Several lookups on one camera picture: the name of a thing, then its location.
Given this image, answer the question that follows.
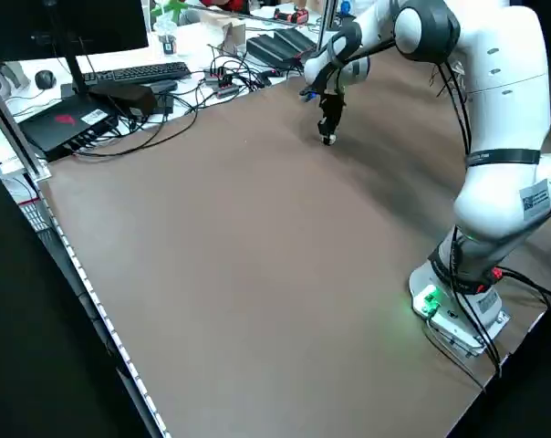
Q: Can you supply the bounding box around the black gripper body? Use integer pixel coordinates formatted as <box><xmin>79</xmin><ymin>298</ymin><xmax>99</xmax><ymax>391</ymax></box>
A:
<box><xmin>317</xmin><ymin>88</ymin><xmax>348</xmax><ymax>121</ymax></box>

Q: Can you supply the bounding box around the black ribbed device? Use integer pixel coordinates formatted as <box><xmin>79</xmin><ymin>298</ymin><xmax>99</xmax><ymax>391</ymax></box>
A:
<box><xmin>275</xmin><ymin>27</ymin><xmax>319</xmax><ymax>57</ymax></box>
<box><xmin>246</xmin><ymin>35</ymin><xmax>300</xmax><ymax>70</ymax></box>

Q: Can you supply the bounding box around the red black power tool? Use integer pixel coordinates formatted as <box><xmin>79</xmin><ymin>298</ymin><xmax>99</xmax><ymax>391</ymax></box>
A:
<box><xmin>273</xmin><ymin>8</ymin><xmax>311</xmax><ymax>25</ymax></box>

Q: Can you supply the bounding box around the grey USB hub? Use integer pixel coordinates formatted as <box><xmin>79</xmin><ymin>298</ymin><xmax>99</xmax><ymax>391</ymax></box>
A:
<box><xmin>204</xmin><ymin>67</ymin><xmax>241</xmax><ymax>99</ymax></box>

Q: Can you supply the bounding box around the cardboard box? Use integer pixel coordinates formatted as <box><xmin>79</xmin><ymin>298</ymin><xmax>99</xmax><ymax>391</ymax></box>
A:
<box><xmin>199</xmin><ymin>10</ymin><xmax>248</xmax><ymax>57</ymax></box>

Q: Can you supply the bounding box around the small black adapter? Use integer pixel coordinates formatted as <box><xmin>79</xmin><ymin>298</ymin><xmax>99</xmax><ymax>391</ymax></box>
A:
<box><xmin>153</xmin><ymin>90</ymin><xmax>177</xmax><ymax>116</ymax></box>

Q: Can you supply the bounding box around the small labelled cup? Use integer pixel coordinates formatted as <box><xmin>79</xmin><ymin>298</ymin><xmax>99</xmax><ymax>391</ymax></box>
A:
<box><xmin>158</xmin><ymin>31</ymin><xmax>179</xmax><ymax>57</ymax></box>

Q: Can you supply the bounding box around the green plant toy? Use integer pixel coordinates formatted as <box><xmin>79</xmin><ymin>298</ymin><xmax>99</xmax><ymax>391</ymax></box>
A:
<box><xmin>149</xmin><ymin>0</ymin><xmax>191</xmax><ymax>29</ymax></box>

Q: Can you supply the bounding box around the black keyboard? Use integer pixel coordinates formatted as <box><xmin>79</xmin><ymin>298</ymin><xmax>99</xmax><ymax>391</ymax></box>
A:
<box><xmin>80</xmin><ymin>60</ymin><xmax>192</xmax><ymax>89</ymax></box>

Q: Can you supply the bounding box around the black power brick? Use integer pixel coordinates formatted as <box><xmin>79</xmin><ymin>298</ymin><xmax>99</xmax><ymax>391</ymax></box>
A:
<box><xmin>89</xmin><ymin>83</ymin><xmax>159</xmax><ymax>120</ymax></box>

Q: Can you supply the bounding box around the black box red logo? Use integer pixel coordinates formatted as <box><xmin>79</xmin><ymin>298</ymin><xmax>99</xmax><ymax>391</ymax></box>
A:
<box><xmin>18</xmin><ymin>97</ymin><xmax>122</xmax><ymax>163</ymax></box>

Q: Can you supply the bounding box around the black computer monitor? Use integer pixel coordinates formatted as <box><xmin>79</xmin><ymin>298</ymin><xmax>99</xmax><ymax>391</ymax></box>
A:
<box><xmin>0</xmin><ymin>0</ymin><xmax>150</xmax><ymax>99</ymax></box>

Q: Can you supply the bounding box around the dark computer mouse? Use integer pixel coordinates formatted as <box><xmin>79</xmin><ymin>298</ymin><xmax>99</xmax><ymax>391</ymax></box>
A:
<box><xmin>34</xmin><ymin>68</ymin><xmax>58</xmax><ymax>90</ymax></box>

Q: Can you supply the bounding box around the grey curved stand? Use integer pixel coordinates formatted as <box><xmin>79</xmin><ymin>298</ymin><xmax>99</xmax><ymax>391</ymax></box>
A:
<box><xmin>0</xmin><ymin>60</ymin><xmax>31</xmax><ymax>95</ymax></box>

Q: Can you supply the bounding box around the aluminium frame post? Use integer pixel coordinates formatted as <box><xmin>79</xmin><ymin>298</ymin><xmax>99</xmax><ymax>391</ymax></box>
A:
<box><xmin>317</xmin><ymin>0</ymin><xmax>339</xmax><ymax>49</ymax></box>

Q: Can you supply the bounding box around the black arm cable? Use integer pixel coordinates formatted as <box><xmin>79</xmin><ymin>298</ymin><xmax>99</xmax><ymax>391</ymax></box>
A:
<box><xmin>432</xmin><ymin>58</ymin><xmax>551</xmax><ymax>382</ymax></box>

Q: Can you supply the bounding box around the long black cable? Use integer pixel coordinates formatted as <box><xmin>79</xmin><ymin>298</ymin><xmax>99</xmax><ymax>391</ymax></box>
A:
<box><xmin>72</xmin><ymin>81</ymin><xmax>200</xmax><ymax>159</ymax></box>

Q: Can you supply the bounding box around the aluminium table edge rail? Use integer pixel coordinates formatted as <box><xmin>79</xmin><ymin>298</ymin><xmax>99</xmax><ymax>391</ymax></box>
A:
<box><xmin>26</xmin><ymin>175</ymin><xmax>172</xmax><ymax>438</ymax></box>

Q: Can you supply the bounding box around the aluminium corner post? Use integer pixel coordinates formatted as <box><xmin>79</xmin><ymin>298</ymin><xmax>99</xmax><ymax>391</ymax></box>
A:
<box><xmin>0</xmin><ymin>68</ymin><xmax>51</xmax><ymax>180</ymax></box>

